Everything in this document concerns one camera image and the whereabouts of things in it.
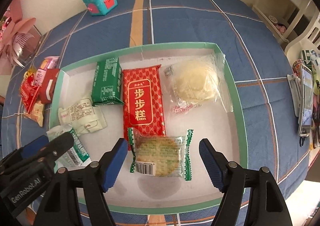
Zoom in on white wooden shelf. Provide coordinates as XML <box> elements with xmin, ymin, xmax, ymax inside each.
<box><xmin>252</xmin><ymin>0</ymin><xmax>319</xmax><ymax>56</ymax></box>

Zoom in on light green snack packet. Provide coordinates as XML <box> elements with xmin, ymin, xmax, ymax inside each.
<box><xmin>46</xmin><ymin>124</ymin><xmax>91</xmax><ymax>170</ymax></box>

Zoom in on white tray with green rim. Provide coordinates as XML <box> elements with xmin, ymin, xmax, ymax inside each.
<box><xmin>49</xmin><ymin>42</ymin><xmax>248</xmax><ymax>214</ymax></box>

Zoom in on dark green snack packet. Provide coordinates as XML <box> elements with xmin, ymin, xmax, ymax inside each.
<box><xmin>91</xmin><ymin>57</ymin><xmax>124</xmax><ymax>106</ymax></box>

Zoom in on blue plaid tablecloth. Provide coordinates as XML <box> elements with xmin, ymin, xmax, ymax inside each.
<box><xmin>33</xmin><ymin>0</ymin><xmax>309</xmax><ymax>198</ymax></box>

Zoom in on teal toy box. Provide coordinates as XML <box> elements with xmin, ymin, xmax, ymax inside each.
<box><xmin>82</xmin><ymin>0</ymin><xmax>118</xmax><ymax>16</ymax></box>

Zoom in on dark red snack packet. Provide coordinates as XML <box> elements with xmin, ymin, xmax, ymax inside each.
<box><xmin>39</xmin><ymin>68</ymin><xmax>60</xmax><ymax>104</ymax></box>

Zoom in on red crinkled snack packet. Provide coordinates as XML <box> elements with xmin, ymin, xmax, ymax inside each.
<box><xmin>20</xmin><ymin>74</ymin><xmax>40</xmax><ymax>113</ymax></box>

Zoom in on pink paper flower bouquet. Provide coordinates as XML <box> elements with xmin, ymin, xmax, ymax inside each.
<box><xmin>1</xmin><ymin>0</ymin><xmax>41</xmax><ymax>75</ymax></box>

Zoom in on white phone stand with phone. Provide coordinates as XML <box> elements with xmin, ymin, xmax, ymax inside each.
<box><xmin>287</xmin><ymin>64</ymin><xmax>313</xmax><ymax>137</ymax></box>

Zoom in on white cream snack packet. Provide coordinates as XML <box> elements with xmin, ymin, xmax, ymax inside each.
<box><xmin>58</xmin><ymin>97</ymin><xmax>107</xmax><ymax>136</ymax></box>

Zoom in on clear wrapped white pastry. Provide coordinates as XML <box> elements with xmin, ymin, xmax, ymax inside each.
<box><xmin>160</xmin><ymin>53</ymin><xmax>233</xmax><ymax>114</ymax></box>

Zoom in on pink snack packet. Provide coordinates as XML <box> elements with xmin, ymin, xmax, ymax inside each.
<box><xmin>34</xmin><ymin>56</ymin><xmax>60</xmax><ymax>86</ymax></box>

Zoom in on beige round biscuit packet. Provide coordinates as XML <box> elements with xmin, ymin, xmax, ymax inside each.
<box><xmin>127</xmin><ymin>128</ymin><xmax>194</xmax><ymax>181</ymax></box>

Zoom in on red patterned cake packet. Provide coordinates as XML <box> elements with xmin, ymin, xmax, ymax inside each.
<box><xmin>123</xmin><ymin>65</ymin><xmax>166</xmax><ymax>140</ymax></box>

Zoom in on yellow cake packet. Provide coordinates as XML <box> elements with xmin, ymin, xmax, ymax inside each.
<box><xmin>22</xmin><ymin>64</ymin><xmax>37</xmax><ymax>85</ymax></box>

